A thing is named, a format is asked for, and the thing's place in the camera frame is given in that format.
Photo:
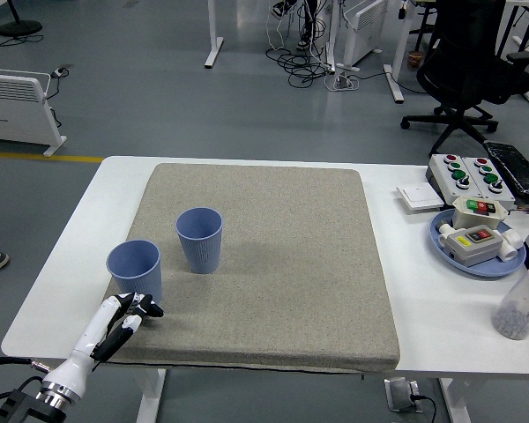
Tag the black wrapped keyboard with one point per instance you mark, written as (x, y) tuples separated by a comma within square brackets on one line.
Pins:
[(518, 169)]

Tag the white power strip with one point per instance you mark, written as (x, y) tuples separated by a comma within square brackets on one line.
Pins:
[(344, 82)]

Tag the white desk leg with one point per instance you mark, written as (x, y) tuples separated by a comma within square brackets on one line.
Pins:
[(213, 39), (330, 35), (394, 83)]

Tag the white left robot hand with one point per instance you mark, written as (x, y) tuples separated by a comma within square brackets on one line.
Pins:
[(92, 330)]

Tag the white table leg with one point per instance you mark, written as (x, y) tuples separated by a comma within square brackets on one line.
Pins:
[(150, 396), (456, 401)]

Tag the grey-brown table mat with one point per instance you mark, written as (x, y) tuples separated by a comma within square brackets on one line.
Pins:
[(269, 264)]

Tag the white three-button switch box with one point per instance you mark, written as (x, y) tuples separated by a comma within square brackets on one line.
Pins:
[(471, 218)]

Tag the silver floor socket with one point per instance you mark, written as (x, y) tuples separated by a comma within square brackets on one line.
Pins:
[(399, 394)]

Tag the white panel heater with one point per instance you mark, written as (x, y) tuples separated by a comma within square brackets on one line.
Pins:
[(366, 26), (13, 114)]

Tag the red-capped clear plastic bottle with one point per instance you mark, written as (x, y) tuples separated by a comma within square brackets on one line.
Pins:
[(518, 308)]

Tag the small brown basket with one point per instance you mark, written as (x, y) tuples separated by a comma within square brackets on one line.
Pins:
[(415, 59)]

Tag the blue ribbed plastic cup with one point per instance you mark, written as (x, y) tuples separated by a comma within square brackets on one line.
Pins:
[(203, 255), (136, 277)]

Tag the black fan base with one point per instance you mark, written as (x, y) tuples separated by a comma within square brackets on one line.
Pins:
[(20, 27)]

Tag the grey yellow-label switch box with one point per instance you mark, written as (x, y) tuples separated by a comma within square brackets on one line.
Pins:
[(476, 251)]

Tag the blue plastic plate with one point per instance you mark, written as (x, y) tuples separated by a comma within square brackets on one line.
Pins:
[(489, 269)]

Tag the small grey power strip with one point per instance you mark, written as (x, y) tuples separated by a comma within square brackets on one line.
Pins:
[(62, 70)]

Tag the black office chair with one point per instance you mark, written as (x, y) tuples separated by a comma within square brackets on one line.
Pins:
[(467, 66)]

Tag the white wall switch plate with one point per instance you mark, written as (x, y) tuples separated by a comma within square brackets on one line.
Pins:
[(419, 198)]

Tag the white pipe fitting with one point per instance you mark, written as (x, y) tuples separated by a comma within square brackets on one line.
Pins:
[(509, 247), (445, 231)]

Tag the grey push-button control box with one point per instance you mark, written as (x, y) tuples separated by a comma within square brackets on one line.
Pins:
[(441, 176), (504, 191)]

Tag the person's black-white shoe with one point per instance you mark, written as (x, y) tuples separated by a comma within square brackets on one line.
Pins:
[(282, 6)]

